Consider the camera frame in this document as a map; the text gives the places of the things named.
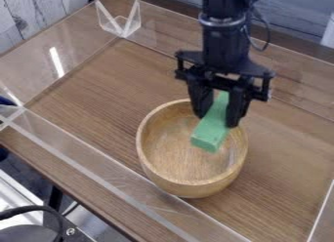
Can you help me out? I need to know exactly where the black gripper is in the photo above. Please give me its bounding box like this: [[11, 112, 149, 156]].
[[175, 16, 274, 128]]

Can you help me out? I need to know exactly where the green rectangular block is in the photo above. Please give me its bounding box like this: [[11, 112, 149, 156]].
[[191, 92, 230, 153]]

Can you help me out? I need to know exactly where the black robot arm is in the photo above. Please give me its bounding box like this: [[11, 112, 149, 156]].
[[175, 0, 275, 128]]

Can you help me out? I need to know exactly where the brown wooden bowl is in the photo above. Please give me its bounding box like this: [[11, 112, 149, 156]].
[[136, 99, 250, 198]]

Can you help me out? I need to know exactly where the black metal table leg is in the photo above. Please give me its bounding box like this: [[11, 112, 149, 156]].
[[48, 186, 64, 211]]

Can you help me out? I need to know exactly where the blue object at left edge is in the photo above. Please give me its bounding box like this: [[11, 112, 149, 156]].
[[0, 96, 16, 106]]

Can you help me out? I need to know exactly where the black cable loop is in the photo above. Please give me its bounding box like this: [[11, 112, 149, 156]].
[[0, 205, 64, 242]]

